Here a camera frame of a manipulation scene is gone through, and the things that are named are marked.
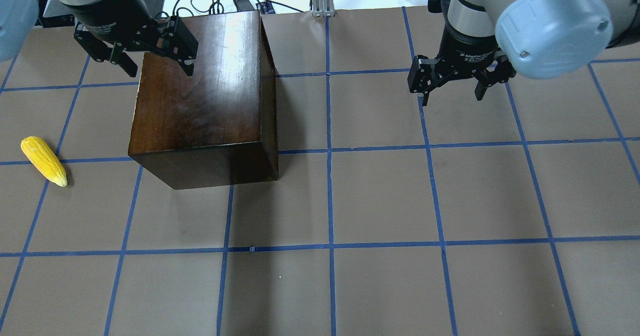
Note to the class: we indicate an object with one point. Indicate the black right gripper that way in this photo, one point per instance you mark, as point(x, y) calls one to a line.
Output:
point(467, 50)

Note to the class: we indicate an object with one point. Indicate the yellow corn cob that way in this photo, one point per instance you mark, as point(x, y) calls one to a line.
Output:
point(42, 157)

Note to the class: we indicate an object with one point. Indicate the dark wooden drawer cabinet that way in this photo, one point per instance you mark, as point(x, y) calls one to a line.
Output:
point(219, 126)

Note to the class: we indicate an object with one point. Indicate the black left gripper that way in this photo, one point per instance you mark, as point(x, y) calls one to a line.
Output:
point(106, 7)

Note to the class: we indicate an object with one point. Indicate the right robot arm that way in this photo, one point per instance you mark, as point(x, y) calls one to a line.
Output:
point(544, 38)

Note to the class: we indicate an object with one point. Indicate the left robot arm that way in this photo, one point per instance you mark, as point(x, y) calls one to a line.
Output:
point(17, 19)

